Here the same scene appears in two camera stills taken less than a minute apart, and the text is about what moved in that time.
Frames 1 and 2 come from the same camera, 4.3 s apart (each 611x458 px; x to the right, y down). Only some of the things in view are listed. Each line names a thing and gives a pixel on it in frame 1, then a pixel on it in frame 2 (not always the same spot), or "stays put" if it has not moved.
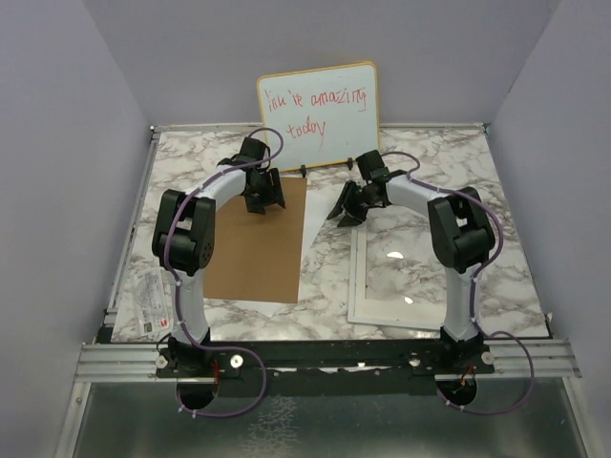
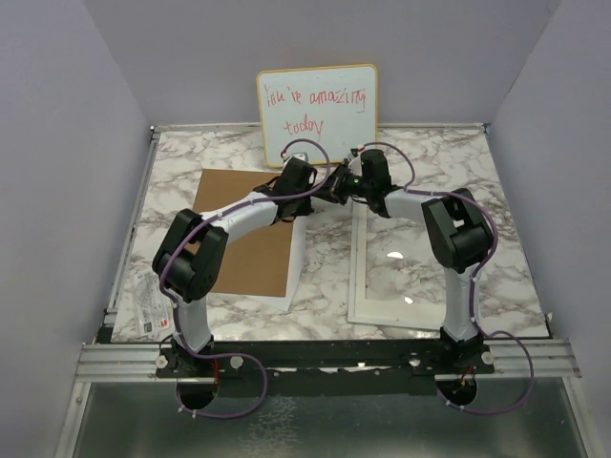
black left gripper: x=273 y=193 -> x=305 y=209
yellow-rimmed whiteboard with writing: x=326 y=115 stays put
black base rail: x=323 y=367 stays put
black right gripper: x=339 y=209 -> x=335 y=187
